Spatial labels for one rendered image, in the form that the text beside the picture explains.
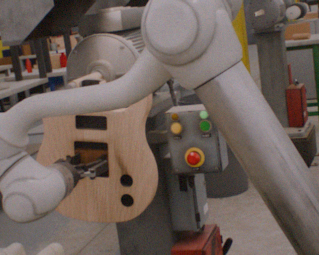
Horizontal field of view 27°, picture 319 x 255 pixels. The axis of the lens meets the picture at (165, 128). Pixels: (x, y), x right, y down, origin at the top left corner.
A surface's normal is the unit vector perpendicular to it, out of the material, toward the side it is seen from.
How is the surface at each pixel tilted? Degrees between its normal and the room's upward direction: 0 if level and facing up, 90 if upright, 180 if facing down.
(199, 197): 90
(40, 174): 45
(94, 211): 90
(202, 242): 0
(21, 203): 86
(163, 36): 84
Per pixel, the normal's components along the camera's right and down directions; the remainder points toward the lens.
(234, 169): 0.48, 0.16
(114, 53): -0.21, 0.11
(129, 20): 0.95, -0.07
